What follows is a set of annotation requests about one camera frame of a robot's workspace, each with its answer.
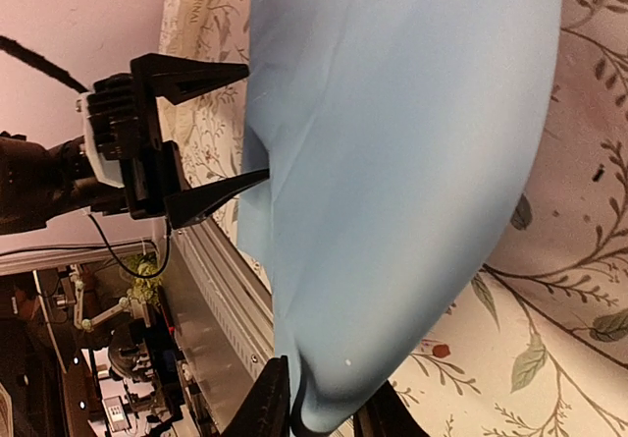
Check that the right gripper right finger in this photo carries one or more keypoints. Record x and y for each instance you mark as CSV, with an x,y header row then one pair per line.
x,y
385,415

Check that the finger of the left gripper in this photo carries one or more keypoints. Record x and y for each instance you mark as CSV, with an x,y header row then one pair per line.
x,y
180,80
193,206

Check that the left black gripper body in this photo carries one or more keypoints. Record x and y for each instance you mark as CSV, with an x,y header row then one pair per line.
x,y
124,115

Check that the front aluminium rail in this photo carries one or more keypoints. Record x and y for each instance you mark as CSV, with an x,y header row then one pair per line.
x,y
223,316

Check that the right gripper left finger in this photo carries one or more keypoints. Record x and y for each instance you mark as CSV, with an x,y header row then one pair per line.
x,y
265,410

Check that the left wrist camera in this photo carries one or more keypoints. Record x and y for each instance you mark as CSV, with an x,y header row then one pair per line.
x,y
106,172

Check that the cream printed ribbon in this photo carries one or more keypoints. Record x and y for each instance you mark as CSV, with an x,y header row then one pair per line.
x,y
210,30

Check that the blue wrapping paper sheet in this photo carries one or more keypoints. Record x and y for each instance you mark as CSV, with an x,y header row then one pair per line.
x,y
399,135

